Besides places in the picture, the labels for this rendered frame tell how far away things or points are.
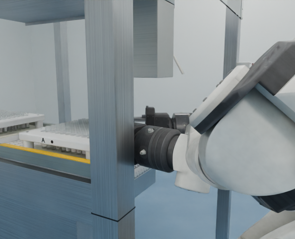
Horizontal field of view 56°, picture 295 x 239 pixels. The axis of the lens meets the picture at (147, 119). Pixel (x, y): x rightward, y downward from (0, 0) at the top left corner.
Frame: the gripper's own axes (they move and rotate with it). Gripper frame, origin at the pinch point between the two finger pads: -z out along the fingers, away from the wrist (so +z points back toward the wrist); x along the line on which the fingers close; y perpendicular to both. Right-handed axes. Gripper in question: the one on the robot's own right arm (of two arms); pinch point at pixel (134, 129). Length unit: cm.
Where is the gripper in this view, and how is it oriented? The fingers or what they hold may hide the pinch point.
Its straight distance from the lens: 76.2
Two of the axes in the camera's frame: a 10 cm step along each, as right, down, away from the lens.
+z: 10.0, 0.0, 0.6
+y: -0.6, -1.7, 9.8
